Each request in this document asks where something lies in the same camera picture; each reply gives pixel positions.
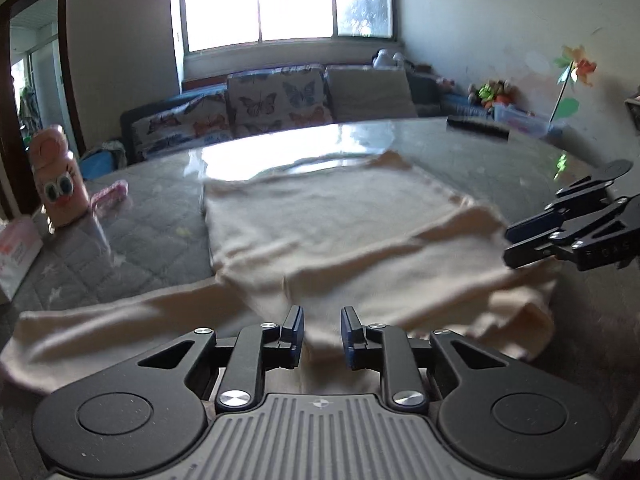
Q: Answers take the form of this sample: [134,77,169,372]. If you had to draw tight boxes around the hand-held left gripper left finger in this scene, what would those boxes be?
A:
[136,305,305,411]

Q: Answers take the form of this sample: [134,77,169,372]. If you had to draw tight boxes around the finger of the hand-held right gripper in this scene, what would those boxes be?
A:
[505,160,636,243]
[502,204,640,271]

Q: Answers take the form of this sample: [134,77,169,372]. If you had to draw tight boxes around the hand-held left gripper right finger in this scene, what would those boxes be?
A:
[341,306,506,411]

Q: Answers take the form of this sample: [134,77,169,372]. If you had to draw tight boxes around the cream long-sleeve top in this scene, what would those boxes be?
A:
[0,151,561,393]

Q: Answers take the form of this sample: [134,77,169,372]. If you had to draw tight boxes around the hanging clothes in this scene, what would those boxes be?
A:
[19,87,40,128]

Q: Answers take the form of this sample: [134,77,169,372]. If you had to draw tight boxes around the clear plastic storage box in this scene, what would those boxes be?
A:
[492,105,563,138]

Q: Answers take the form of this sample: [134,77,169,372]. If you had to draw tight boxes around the black remote control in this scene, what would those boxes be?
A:
[445,116,511,142]

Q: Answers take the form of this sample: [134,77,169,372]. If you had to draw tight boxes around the colourful paper pinwheel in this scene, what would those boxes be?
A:
[547,45,598,123]

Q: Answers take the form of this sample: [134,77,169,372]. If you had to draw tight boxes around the grey quilted star table cover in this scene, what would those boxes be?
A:
[0,117,640,480]

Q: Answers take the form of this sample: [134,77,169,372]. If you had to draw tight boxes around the plain grey cushion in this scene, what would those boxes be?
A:
[325,65,418,122]

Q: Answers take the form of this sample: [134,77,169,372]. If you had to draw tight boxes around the panda plush toy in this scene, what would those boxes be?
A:
[372,49,406,70]

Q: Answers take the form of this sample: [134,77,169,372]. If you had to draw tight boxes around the butterfly print cushion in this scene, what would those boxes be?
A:
[226,65,335,138]
[131,91,233,161]

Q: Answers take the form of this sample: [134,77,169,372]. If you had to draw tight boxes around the grey draped cloth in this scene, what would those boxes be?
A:
[87,140,128,166]

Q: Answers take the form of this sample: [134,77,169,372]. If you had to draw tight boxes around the blue chair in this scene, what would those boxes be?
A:
[80,152,118,181]

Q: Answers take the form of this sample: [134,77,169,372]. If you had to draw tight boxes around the dark blue sofa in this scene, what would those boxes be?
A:
[120,62,481,163]

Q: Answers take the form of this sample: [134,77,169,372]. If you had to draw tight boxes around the pink cartoon face bottle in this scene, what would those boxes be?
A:
[27,125,91,231]

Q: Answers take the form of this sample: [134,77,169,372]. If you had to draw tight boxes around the pink and white tissue pack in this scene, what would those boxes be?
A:
[0,215,45,301]

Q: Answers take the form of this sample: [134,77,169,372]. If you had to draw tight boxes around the large window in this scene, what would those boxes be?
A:
[170,0,401,56]

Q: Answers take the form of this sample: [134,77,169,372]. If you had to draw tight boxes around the pink bottle strap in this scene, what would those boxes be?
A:
[89,181,130,218]

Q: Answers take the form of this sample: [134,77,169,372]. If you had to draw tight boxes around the dark wooden door frame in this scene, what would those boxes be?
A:
[0,0,86,221]

